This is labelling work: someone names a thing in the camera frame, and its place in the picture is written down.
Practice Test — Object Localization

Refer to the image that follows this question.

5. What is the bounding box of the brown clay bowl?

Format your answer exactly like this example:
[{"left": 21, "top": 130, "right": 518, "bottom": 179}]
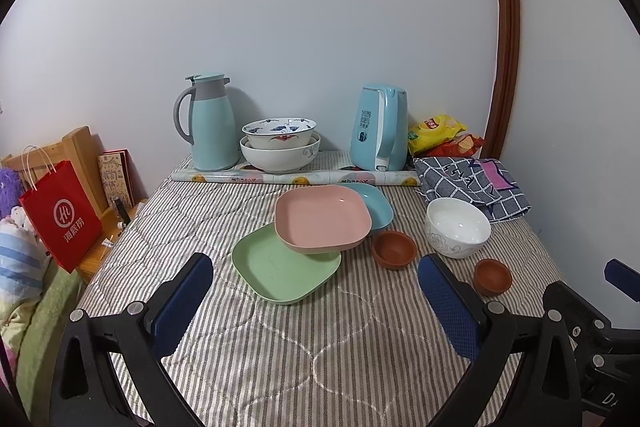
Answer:
[
  {"left": 371, "top": 231, "right": 418, "bottom": 270},
  {"left": 473, "top": 259, "right": 513, "bottom": 297}
]

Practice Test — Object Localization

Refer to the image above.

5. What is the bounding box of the blue square plate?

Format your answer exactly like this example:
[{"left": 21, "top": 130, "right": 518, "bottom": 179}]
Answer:
[{"left": 345, "top": 183, "right": 395, "bottom": 235}]

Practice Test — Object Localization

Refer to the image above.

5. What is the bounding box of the pink square plate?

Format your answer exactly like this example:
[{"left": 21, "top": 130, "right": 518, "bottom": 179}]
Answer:
[{"left": 273, "top": 185, "right": 372, "bottom": 255}]

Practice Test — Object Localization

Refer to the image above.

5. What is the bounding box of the green square plate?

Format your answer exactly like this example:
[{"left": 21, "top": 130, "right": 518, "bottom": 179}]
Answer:
[{"left": 231, "top": 223, "right": 342, "bottom": 305}]

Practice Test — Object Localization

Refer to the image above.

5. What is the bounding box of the green blanket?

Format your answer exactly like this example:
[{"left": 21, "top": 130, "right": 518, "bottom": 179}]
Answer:
[{"left": 2, "top": 263, "right": 86, "bottom": 426}]

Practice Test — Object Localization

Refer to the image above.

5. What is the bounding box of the striped quilted bedcover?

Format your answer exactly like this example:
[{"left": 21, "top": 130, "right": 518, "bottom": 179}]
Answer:
[{"left": 74, "top": 149, "right": 569, "bottom": 427}]

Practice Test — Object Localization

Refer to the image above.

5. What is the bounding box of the blue striped fabric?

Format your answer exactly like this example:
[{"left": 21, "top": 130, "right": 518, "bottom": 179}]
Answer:
[{"left": 0, "top": 206, "right": 50, "bottom": 313}]

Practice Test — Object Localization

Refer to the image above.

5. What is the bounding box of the grey checked folded cloth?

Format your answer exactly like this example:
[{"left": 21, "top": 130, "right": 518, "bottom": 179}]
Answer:
[{"left": 414, "top": 157, "right": 530, "bottom": 223}]

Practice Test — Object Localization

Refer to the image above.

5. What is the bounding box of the red chips bag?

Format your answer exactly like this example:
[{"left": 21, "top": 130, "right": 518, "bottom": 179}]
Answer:
[{"left": 426, "top": 133, "right": 485, "bottom": 158}]

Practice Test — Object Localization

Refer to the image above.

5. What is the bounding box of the red paper shopping bag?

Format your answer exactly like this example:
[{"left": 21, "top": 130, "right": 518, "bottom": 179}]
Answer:
[{"left": 18, "top": 145, "right": 102, "bottom": 272}]

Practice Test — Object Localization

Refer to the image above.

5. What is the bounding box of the rolled patterned plastic sheet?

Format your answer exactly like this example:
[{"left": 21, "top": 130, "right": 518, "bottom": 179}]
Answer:
[{"left": 170, "top": 169, "right": 420, "bottom": 187}]

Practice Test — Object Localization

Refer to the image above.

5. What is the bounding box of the yellow chips bag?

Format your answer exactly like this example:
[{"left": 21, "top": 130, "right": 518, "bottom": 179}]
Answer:
[{"left": 408, "top": 114, "right": 466, "bottom": 157}]

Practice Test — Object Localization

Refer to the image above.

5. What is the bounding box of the light blue electric kettle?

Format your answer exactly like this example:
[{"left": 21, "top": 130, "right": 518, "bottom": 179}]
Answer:
[{"left": 349, "top": 83, "right": 409, "bottom": 172}]

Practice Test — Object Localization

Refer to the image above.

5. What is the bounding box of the patterned notebook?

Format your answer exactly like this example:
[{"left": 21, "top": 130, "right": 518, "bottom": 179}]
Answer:
[{"left": 98, "top": 150, "right": 134, "bottom": 209}]

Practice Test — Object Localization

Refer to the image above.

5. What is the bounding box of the large white ceramic bowl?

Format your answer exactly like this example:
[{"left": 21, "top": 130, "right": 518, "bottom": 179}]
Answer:
[{"left": 240, "top": 132, "right": 321, "bottom": 173}]

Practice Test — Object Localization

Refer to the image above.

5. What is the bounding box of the blue patterned ceramic bowl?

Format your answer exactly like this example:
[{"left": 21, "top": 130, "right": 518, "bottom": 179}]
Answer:
[{"left": 242, "top": 117, "right": 317, "bottom": 150}]

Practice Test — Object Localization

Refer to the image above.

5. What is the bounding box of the light blue thermos jug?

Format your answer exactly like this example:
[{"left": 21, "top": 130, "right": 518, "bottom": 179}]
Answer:
[{"left": 172, "top": 74, "right": 241, "bottom": 171}]

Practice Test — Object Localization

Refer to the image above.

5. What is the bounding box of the brown wooden door frame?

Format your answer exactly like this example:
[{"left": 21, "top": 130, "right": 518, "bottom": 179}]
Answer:
[{"left": 482, "top": 0, "right": 521, "bottom": 158}]

